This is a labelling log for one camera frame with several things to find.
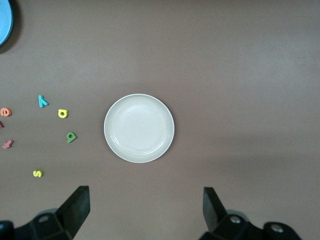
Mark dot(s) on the yellow foam letter s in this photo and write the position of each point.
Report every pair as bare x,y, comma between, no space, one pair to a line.
38,173

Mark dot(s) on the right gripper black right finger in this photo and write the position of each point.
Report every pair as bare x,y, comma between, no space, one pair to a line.
215,215

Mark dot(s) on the pink foam letter f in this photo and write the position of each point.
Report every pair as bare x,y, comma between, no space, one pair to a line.
8,143

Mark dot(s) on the beige round plate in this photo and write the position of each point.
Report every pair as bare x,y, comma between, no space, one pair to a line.
139,128

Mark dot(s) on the dark red foam letter k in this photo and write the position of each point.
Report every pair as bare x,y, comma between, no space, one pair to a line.
1,124

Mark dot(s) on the green foam letter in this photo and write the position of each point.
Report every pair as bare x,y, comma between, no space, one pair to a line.
74,136

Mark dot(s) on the yellow foam letter a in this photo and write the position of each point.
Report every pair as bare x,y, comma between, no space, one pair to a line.
66,113

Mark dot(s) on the blue round plate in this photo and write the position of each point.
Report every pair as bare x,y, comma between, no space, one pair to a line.
3,22

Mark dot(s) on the orange foam letter e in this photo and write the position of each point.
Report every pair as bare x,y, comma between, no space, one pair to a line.
8,112

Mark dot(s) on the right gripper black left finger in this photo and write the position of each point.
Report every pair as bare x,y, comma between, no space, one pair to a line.
72,215

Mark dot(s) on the teal foam letter y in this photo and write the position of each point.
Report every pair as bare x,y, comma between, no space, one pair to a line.
42,101

